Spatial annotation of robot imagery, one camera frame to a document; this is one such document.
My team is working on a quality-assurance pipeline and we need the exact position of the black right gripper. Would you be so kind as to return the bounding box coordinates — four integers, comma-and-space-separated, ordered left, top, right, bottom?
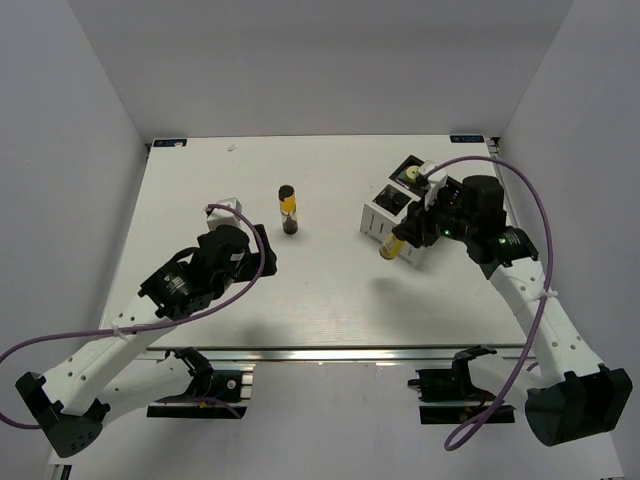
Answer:
392, 187, 476, 248

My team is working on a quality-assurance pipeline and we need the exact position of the small gold-cap brown bottle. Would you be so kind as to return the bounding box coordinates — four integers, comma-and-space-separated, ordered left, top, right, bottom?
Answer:
379, 232, 406, 260

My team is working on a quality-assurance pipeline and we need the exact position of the small black-lid pepper jar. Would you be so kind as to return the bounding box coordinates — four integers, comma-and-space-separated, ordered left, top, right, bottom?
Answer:
374, 189, 409, 215

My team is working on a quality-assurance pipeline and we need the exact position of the tall gold oil spray bottle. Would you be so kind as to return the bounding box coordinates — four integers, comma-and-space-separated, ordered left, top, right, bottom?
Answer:
278, 185, 298, 235

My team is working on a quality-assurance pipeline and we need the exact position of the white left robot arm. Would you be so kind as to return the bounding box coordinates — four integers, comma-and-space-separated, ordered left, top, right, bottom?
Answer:
16, 224, 277, 458

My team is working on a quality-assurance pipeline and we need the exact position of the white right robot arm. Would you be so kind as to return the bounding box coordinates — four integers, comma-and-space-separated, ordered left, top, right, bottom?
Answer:
381, 171, 633, 446

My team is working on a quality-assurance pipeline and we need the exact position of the white two-slot organizer box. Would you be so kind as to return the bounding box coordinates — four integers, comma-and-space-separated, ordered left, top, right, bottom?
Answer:
359, 181, 418, 245

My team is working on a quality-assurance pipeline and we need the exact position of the black two-slot organizer box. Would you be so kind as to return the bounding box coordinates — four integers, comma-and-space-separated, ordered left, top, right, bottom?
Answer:
389, 155, 462, 202

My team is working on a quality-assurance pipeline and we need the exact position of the blue table corner label right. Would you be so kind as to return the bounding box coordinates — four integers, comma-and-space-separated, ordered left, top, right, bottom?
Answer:
449, 135, 485, 144

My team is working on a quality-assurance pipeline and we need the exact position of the blue table corner label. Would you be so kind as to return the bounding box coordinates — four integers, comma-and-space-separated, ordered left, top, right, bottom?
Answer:
449, 135, 485, 144
152, 138, 187, 148

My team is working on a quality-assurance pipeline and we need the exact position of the blue table corner label left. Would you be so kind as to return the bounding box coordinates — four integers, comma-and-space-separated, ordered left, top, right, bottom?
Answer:
152, 138, 187, 148

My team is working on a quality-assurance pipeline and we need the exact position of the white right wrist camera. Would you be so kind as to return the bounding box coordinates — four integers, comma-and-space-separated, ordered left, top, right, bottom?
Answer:
416, 162, 448, 211

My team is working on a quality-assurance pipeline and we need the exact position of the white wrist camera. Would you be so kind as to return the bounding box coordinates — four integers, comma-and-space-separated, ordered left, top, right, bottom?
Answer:
416, 162, 448, 211
205, 197, 242, 231

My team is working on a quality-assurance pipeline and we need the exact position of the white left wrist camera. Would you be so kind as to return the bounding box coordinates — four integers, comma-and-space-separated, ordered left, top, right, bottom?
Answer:
205, 197, 242, 231

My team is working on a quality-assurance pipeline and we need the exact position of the aluminium table front rail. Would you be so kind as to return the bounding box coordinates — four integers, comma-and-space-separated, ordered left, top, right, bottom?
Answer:
144, 344, 534, 365

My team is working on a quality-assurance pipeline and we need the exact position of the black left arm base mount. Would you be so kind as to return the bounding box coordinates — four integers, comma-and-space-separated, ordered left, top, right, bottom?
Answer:
146, 348, 251, 420

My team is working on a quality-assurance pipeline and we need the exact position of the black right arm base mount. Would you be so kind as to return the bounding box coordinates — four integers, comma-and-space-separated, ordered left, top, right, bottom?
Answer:
407, 345, 505, 425

